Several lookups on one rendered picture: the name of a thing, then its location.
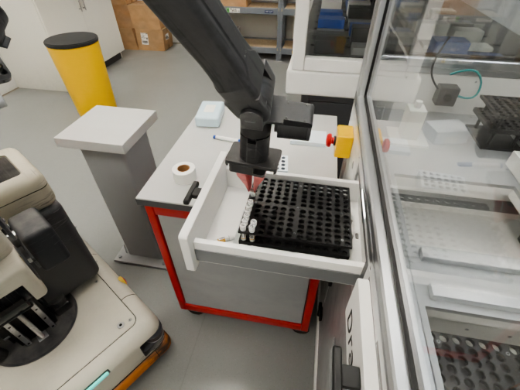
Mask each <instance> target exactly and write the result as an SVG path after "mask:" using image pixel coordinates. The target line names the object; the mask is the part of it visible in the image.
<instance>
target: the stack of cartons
mask: <svg viewBox="0 0 520 390"><path fill-rule="evenodd" d="M111 3H112V7H113V10H114V13H115V18H116V21H117V24H118V28H119V32H120V34H121V40H122V42H123V46H124V48H125V50H153V51H166V50H168V49H169V48H170V47H171V46H172V45H173V38H172V33H171V32H170V31H169V30H168V29H167V28H166V27H165V26H164V25H163V23H162V22H161V21H160V20H159V19H158V18H157V16H156V15H155V14H154V13H153V12H152V11H151V9H150V8H149V7H148V6H147V5H146V4H145V3H144V1H137V0H111Z"/></svg>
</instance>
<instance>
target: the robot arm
mask: <svg viewBox="0 0 520 390"><path fill-rule="evenodd" d="M143 1H144V3H145V4H146V5H147V6H148V7H149V8H150V9H151V11H152V12H153V13H154V14H155V15H156V16H157V18H158V19H159V20H160V21H161V22H162V23H163V25H164V26H165V27H166V28H167V29H168V30H169V31H170V32H171V33H172V34H173V35H174V36H175V38H176V39H177V40H178V41H179V42H180V43H181V45H182V46H183V47H184V48H185V49H186V50H187V52H188V53H189V54H190V55H191V56H192V57H193V58H194V59H195V61H197V62H198V63H199V65H200V66H201V67H202V68H203V70H204V71H205V73H206V74H207V76H208V77H209V78H210V79H211V81H212V82H213V85H214V87H215V89H216V91H217V92H218V94H219V95H220V96H221V97H222V98H223V99H224V105H225V106H226V107H227V108H228V109H229V110H230V111H231V112H232V113H233V114H234V115H235V116H236V117H237V118H239V119H240V142H233V144H232V146H231V148H230V150H229V152H228V154H227V156H226V158H225V164H226V165H228V163H229V170H230V171H231V172H235V173H236V174H237V176H238V178H239V179H240V180H241V181H242V183H243V184H244V185H245V186H246V188H247V190H248V192H250V189H251V182H252V176H254V193H256V190H257V188H258V185H259V184H260V183H261V182H262V181H263V180H264V178H265V174H266V171H269V172H273V174H276V173H277V170H278V165H279V161H280V159H281V157H282V150H281V149H274V148H270V147H269V146H270V138H271V129H272V124H274V125H275V127H274V132H277V138H283V139H295V140H302V141H309V140H310V135H311V130H312V127H313V114H314V105H312V104H308V103H303V102H298V101H289V100H286V98H287V97H286V96H284V95H277V94H274V89H275V74H274V73H273V71H272V68H271V67H270V66H269V63H268V62H267V60H266V59H264V60H262V59H261V58H260V56H259V55H258V53H257V51H256V50H253V49H252V48H251V47H250V45H249V44H248V43H247V41H246V40H245V38H244V37H243V36H242V34H241V33H240V32H239V30H238V28H237V26H236V25H235V24H234V22H233V20H232V19H231V17H230V16H229V14H228V12H227V10H226V9H225V7H224V6H223V4H222V3H221V0H143ZM8 22H9V18H8V16H7V14H6V12H5V11H4V10H3V8H2V7H1V6H0V47H2V48H6V49H8V47H9V44H10V41H11V38H10V37H8V36H6V35H5V29H6V26H7V25H8ZM11 79H12V75H11V72H10V71H9V69H8V67H7V66H6V65H5V64H4V62H3V61H2V59H1V57H0V84H4V83H7V82H9V81H11Z"/></svg>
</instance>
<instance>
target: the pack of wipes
mask: <svg viewBox="0 0 520 390"><path fill-rule="evenodd" d="M223 114H224V102H223V101H203V102H202V103H201V105H200V108H199V110H198V112H197V114H196V116H195V123H196V126H198V127H219V126H220V123H221V119H222V117H223Z"/></svg>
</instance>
